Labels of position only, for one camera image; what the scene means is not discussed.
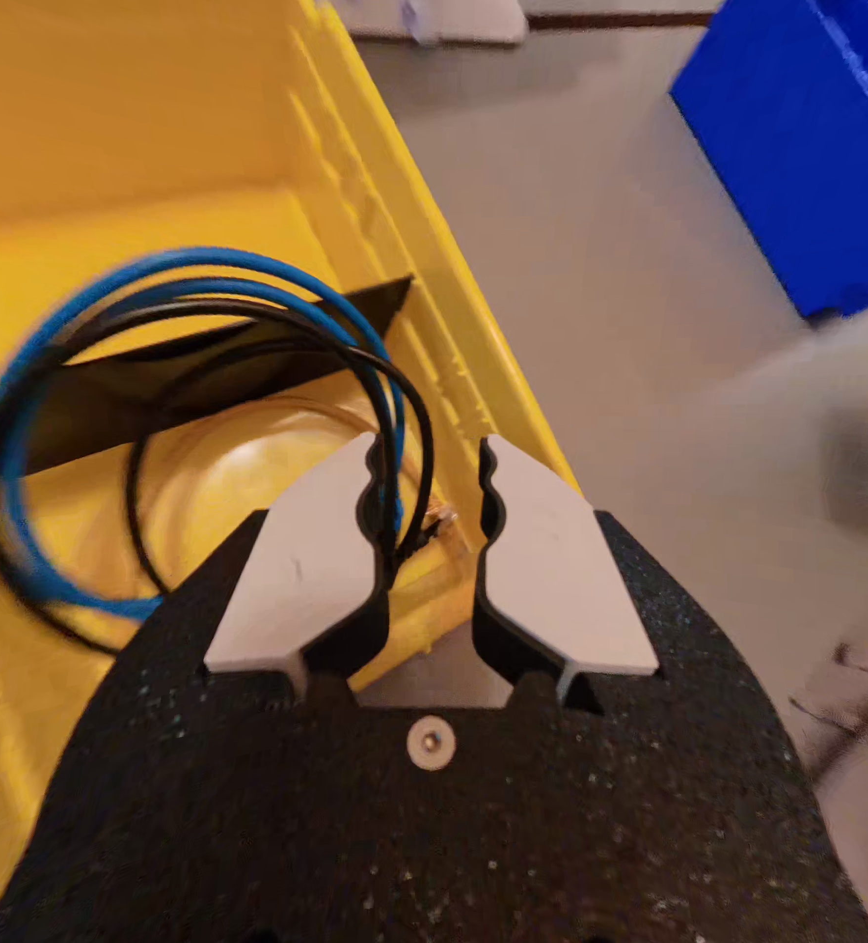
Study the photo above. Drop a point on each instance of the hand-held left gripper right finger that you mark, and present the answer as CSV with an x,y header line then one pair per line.
x,y
559,574

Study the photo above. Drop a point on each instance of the black plastic divider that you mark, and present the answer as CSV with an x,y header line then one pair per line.
x,y
183,376

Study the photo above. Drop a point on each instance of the clear plastic coil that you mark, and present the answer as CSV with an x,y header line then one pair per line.
x,y
206,457

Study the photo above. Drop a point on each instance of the large yellow plastic bin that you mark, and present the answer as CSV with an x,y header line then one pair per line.
x,y
147,110

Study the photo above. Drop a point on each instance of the blue plastic bin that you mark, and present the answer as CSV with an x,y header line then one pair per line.
x,y
787,147

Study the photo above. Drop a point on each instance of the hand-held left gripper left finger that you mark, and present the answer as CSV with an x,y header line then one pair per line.
x,y
309,574

